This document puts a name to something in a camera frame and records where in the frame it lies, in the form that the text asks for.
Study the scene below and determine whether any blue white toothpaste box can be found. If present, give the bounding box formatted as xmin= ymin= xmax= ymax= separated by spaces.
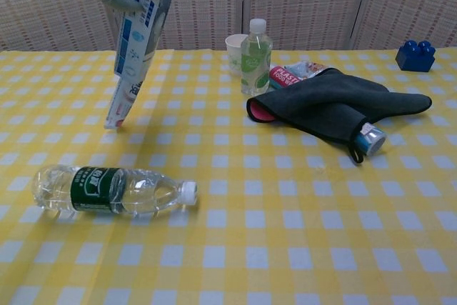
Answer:
xmin=113 ymin=0 xmax=185 ymax=84

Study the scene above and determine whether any white red toothpaste tube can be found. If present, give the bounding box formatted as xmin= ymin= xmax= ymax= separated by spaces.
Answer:
xmin=103 ymin=78 xmax=144 ymax=131

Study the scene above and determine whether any white paper cup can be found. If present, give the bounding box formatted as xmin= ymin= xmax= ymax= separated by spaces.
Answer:
xmin=225 ymin=33 xmax=249 ymax=78

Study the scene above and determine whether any small light green label bottle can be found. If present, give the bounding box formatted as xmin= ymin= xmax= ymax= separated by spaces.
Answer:
xmin=239 ymin=18 xmax=274 ymax=97

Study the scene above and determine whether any green label water bottle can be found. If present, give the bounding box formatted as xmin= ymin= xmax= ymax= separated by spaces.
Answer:
xmin=31 ymin=164 xmax=199 ymax=218

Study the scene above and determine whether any woven folding screen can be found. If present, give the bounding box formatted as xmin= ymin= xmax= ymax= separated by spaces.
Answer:
xmin=0 ymin=0 xmax=457 ymax=53

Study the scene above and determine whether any dark grey cloth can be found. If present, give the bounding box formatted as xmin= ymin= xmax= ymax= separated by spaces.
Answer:
xmin=246 ymin=67 xmax=433 ymax=164

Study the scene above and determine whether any yellow white checked tablecloth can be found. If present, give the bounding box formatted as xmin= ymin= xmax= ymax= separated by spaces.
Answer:
xmin=0 ymin=46 xmax=457 ymax=305

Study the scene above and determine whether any blue toy building block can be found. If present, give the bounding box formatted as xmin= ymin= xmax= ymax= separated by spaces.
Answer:
xmin=394 ymin=39 xmax=437 ymax=73

